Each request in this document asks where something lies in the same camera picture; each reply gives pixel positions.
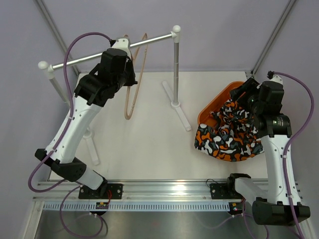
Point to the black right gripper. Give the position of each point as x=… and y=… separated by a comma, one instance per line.
x=250, y=86

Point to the orange camouflage shorts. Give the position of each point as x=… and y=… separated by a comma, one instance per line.
x=229, y=134

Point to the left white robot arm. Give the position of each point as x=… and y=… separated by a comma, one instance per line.
x=114, y=71

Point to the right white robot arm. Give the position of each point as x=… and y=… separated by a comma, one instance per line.
x=281, y=204

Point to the orange plastic basket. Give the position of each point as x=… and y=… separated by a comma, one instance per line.
x=216, y=102

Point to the right rack foot base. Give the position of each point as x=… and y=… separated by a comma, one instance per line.
x=176, y=106

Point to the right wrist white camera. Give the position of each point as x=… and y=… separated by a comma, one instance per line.
x=274, y=77

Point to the wrist white camera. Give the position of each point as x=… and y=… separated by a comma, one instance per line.
x=274, y=77
x=122, y=43

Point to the right rack post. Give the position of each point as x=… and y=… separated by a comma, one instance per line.
x=176, y=74

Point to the rack post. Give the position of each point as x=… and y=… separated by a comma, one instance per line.
x=176, y=74
x=59, y=90

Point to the aluminium slotted rail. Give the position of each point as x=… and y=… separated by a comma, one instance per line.
x=116, y=206

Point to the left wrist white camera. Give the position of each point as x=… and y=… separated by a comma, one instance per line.
x=122, y=43

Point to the left rack post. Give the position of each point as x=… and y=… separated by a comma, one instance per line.
x=59, y=90

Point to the silver clothes rack rail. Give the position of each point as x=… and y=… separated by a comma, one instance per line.
x=48, y=70

